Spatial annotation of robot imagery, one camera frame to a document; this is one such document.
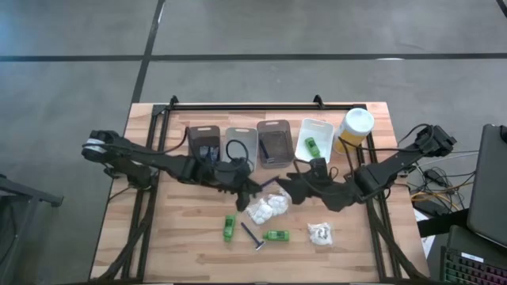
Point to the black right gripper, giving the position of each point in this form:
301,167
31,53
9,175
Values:
321,186

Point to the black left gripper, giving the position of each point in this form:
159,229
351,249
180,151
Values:
231,174

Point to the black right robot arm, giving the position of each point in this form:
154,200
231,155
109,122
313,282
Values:
390,164

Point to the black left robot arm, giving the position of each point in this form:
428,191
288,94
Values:
158,162

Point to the large bag of cotton balls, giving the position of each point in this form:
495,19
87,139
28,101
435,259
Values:
263,211

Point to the dark brown plastic bin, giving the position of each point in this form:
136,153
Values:
204,136
279,146

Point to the white plastic bin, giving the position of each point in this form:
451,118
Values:
322,134

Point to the clear grey plastic bin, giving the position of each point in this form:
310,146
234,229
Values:
247,136

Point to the yellow jar with white lid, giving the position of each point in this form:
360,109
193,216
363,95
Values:
358,120

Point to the black power brick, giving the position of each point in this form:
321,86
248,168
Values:
429,206

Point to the black power adapter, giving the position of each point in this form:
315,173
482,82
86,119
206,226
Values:
433,174

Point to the white paper sheet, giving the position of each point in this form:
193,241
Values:
424,241

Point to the black flat bar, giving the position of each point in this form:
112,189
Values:
439,225

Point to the grey laptop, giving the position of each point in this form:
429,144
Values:
489,186

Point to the backlit keyboard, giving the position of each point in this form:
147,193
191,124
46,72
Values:
471,273

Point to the grey metal stand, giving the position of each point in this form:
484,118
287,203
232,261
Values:
27,194

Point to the black aluminium frame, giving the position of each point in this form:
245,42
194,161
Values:
257,107

